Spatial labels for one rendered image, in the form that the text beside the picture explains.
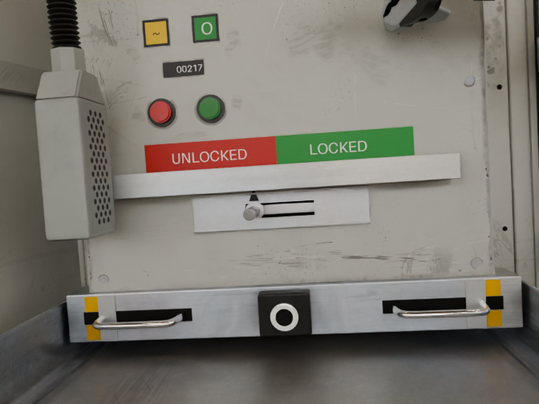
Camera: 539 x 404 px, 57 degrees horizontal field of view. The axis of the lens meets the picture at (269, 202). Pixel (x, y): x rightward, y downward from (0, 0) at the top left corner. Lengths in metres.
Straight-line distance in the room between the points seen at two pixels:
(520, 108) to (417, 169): 0.34
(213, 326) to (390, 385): 0.22
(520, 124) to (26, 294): 0.79
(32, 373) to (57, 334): 0.06
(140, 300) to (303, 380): 0.22
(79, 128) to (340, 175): 0.28
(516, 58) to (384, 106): 0.33
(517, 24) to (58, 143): 0.68
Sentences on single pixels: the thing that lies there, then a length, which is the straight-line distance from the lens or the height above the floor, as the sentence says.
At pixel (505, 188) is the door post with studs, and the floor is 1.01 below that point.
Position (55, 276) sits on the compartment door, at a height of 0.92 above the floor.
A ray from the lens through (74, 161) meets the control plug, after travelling 0.54.
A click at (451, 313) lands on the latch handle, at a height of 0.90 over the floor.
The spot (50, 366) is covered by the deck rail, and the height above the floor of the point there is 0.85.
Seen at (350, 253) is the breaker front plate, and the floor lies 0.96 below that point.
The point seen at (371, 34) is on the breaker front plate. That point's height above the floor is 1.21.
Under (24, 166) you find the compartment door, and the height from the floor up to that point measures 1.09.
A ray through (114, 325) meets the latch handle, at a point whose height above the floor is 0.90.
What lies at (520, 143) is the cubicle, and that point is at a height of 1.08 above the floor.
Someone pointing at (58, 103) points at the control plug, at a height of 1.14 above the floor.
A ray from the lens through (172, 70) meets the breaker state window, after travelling 0.63.
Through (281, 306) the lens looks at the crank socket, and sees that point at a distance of 0.58.
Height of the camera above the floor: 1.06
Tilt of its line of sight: 3 degrees down
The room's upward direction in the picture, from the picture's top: 4 degrees counter-clockwise
